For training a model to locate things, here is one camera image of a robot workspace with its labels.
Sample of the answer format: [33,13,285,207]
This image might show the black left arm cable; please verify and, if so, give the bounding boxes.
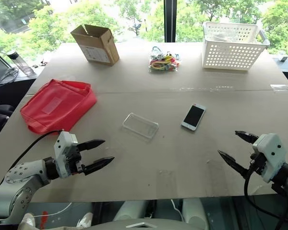
[5,129,63,178]

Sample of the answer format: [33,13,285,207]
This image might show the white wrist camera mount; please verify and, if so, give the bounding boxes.
[53,131,79,179]
[252,133,288,184]

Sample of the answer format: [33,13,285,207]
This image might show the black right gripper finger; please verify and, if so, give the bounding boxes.
[217,150,251,179]
[234,130,260,145]

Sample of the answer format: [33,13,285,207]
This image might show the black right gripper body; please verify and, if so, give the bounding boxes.
[249,151,268,176]

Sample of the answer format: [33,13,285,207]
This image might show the black cables on side desk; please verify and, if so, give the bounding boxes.
[0,67,20,86]

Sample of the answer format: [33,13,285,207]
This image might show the clear water bottle black cap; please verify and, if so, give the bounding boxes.
[6,50,34,76]

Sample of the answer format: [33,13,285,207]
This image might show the red fabric bag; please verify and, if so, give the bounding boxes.
[20,79,97,136]

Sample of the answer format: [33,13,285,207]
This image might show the white perforated plastic basket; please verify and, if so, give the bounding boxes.
[201,21,270,71]

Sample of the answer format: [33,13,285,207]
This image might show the white cable under table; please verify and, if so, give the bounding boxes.
[32,202,73,218]

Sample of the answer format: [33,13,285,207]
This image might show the white shoe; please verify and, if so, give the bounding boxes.
[76,212,94,228]
[21,212,36,227]

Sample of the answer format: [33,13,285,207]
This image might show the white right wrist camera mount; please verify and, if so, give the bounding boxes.
[252,133,288,184]

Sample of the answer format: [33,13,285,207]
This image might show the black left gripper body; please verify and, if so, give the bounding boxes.
[65,143,86,175]

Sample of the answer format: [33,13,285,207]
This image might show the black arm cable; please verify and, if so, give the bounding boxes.
[244,153,288,230]
[5,129,63,178]

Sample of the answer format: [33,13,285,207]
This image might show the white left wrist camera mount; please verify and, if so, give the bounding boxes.
[53,131,79,179]

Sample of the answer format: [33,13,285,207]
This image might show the black window frame post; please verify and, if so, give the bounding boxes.
[163,0,177,43]

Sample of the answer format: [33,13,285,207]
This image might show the clear plastic phone case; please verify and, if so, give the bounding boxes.
[122,112,159,142]

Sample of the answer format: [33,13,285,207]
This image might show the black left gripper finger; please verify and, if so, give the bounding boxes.
[83,156,115,176]
[77,139,106,152]

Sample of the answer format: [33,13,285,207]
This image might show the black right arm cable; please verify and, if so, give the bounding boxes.
[244,153,288,230]

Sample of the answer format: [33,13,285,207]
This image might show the open brown cardboard box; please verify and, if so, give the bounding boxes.
[70,24,120,67]

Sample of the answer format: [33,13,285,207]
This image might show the white smartphone with black screen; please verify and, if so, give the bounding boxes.
[181,103,206,131]

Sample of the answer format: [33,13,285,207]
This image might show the bag of colourful lanyards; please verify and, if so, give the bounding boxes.
[148,46,182,73]

